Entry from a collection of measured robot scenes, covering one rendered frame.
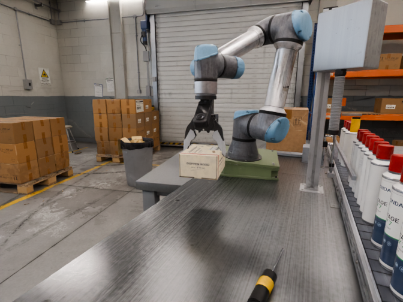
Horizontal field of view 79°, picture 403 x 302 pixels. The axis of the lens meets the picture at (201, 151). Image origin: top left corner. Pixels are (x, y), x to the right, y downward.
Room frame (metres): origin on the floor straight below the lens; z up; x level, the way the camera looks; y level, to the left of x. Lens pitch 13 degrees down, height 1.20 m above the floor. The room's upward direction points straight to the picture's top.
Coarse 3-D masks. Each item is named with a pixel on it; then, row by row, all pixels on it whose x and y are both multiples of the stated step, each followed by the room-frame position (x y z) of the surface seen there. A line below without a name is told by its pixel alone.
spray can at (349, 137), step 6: (348, 126) 1.09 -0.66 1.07; (348, 132) 1.08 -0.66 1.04; (354, 132) 1.07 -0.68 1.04; (348, 138) 1.08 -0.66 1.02; (354, 138) 1.07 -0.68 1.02; (348, 144) 1.07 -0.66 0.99; (342, 150) 1.10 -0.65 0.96; (348, 150) 1.07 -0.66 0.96; (348, 156) 1.07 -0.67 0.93; (342, 162) 1.09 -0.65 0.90
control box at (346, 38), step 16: (368, 0) 0.77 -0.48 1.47; (320, 16) 0.90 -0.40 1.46; (336, 16) 0.85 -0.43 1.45; (352, 16) 0.81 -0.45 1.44; (368, 16) 0.77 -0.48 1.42; (384, 16) 0.80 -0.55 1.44; (320, 32) 0.89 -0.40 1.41; (336, 32) 0.84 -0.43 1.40; (352, 32) 0.80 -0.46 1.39; (368, 32) 0.76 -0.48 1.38; (320, 48) 0.89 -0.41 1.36; (336, 48) 0.84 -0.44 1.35; (352, 48) 0.80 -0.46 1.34; (368, 48) 0.77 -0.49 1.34; (320, 64) 0.88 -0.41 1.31; (336, 64) 0.83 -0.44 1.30; (352, 64) 0.79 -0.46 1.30; (368, 64) 0.78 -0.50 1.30
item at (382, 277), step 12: (336, 156) 1.29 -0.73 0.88; (348, 192) 0.78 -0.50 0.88; (360, 216) 0.61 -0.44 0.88; (360, 228) 0.55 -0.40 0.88; (372, 228) 0.55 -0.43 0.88; (372, 252) 0.45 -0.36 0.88; (372, 264) 0.42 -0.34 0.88; (384, 276) 0.38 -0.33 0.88; (384, 288) 0.36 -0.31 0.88; (384, 300) 0.33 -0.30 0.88; (396, 300) 0.33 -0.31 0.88
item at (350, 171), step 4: (332, 136) 1.47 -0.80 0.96; (336, 140) 1.33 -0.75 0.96; (336, 144) 1.21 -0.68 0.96; (340, 148) 1.12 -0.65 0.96; (340, 152) 1.04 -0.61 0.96; (344, 156) 0.96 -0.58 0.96; (344, 160) 0.90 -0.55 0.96; (344, 164) 0.89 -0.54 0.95; (348, 164) 0.84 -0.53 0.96; (348, 168) 0.79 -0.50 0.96; (352, 168) 0.79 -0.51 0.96; (348, 172) 0.78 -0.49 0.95; (352, 172) 0.75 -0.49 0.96; (352, 176) 0.72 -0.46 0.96; (356, 176) 0.71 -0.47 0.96
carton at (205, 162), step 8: (184, 152) 0.76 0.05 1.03; (192, 152) 0.76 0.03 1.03; (200, 152) 0.76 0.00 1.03; (208, 152) 0.76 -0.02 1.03; (216, 152) 0.76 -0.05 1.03; (184, 160) 0.73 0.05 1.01; (192, 160) 0.73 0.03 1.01; (200, 160) 0.72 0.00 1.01; (208, 160) 0.72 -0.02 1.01; (216, 160) 0.71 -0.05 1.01; (224, 160) 0.85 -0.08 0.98; (184, 168) 0.73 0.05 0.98; (192, 168) 0.73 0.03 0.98; (200, 168) 0.72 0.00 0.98; (208, 168) 0.72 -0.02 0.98; (216, 168) 0.71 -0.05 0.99; (184, 176) 0.73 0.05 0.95; (192, 176) 0.73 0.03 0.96; (200, 176) 0.72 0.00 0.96; (208, 176) 0.72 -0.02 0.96; (216, 176) 0.71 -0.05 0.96
